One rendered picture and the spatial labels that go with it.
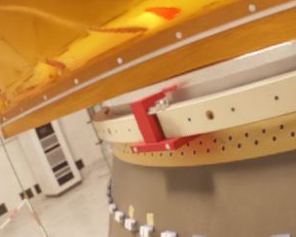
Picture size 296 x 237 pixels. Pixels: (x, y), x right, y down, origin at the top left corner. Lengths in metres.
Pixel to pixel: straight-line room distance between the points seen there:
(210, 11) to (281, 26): 0.13
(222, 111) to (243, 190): 0.13
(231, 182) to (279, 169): 0.09
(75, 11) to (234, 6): 0.32
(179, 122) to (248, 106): 0.13
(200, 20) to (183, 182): 0.28
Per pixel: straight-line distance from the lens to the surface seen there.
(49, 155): 7.99
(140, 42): 0.72
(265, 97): 0.51
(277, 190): 0.56
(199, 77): 0.60
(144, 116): 0.63
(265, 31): 0.59
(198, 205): 0.65
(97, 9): 0.71
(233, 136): 0.60
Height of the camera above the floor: 1.79
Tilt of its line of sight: 7 degrees down
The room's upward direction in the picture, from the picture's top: 22 degrees counter-clockwise
